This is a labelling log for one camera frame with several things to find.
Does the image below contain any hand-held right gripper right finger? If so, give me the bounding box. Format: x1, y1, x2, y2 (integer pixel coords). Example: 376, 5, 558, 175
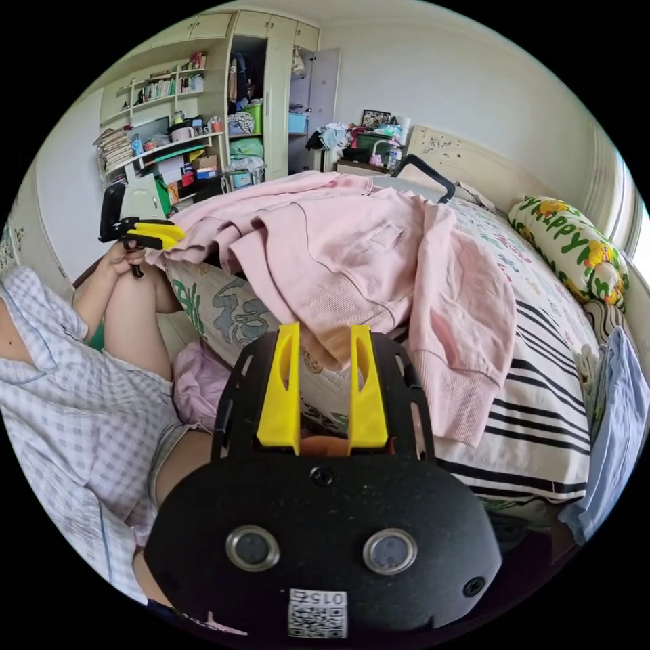
347, 324, 390, 451

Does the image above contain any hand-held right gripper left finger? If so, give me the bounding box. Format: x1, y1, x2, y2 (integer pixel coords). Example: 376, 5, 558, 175
256, 322, 301, 456

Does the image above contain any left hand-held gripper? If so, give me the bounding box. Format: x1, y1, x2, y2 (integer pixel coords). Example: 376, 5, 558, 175
112, 217, 187, 281

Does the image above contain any pink hoodie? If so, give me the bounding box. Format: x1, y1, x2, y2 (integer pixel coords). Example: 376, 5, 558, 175
146, 170, 518, 449

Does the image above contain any person's left forearm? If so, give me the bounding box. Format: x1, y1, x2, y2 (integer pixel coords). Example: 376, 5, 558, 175
70, 269, 176, 381

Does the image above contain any person's left hand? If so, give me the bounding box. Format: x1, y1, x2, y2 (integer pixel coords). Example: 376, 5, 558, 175
97, 242, 149, 286

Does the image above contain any lilac cloth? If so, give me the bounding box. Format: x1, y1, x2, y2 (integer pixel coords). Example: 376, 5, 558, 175
171, 339, 234, 430

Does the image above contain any cream shelf with books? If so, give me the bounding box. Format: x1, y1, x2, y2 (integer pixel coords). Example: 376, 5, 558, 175
93, 12, 232, 209

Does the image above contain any bed with printed sheet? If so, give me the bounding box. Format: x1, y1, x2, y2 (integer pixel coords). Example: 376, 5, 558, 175
162, 124, 633, 527

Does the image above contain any cream wardrobe cupboard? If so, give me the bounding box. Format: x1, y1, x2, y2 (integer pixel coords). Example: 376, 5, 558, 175
223, 9, 342, 192

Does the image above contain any person's body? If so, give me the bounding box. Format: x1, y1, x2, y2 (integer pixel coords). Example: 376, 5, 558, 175
0, 263, 217, 608

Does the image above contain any cluttered bedside table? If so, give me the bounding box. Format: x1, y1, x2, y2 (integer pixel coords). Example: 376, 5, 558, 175
304, 108, 413, 177

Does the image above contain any light blue garment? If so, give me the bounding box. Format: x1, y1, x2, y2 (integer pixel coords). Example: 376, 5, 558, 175
557, 324, 645, 547

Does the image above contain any striped cushion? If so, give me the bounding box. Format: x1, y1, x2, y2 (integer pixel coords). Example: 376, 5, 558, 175
582, 298, 628, 351

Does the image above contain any white pillow with yellow-green print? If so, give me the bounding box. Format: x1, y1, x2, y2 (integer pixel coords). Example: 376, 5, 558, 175
507, 195, 631, 313

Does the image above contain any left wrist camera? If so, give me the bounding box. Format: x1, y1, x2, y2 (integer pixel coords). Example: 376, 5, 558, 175
99, 181, 127, 242

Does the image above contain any black handle bar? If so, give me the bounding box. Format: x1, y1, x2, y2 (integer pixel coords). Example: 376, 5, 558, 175
389, 154, 456, 205

